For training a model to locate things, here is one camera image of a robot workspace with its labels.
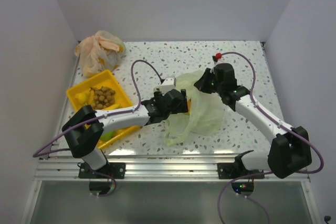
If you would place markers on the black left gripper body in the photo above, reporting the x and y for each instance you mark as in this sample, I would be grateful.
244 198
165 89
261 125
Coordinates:
182 108

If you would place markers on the green apple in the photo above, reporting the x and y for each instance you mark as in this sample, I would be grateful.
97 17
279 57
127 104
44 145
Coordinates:
106 137

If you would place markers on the green knotted plastic bag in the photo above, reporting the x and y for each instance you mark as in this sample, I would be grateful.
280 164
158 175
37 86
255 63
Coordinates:
206 115

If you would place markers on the yellow pear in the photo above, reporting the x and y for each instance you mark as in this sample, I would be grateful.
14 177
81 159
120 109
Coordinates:
82 98

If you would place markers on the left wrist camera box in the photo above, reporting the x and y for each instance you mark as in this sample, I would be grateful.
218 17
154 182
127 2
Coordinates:
168 84

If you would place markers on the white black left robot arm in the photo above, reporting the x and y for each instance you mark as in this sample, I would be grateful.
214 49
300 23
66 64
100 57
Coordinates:
83 131

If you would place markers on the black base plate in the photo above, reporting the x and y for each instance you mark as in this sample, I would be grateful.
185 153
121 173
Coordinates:
228 170
114 170

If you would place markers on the orange plastic bag with fruit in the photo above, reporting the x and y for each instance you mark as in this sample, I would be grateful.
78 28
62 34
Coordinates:
99 52

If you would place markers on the yellow plastic tray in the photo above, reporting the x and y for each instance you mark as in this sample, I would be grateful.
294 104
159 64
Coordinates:
105 78

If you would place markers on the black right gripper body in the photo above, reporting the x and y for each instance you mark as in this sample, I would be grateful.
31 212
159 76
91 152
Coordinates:
209 84

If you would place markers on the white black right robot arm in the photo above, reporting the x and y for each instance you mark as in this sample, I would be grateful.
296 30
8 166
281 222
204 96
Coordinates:
289 149

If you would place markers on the aluminium rail frame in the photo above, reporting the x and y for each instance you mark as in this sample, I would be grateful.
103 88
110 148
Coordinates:
146 155

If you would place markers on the bunch of longan fruit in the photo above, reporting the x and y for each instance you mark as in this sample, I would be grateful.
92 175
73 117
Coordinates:
102 98

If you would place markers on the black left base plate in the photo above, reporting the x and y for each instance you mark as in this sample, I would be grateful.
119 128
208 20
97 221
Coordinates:
114 170

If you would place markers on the orange yellow mango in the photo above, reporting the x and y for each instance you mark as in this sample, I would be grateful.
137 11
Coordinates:
188 107

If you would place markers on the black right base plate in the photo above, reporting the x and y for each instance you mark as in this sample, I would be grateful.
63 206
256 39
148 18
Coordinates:
228 170

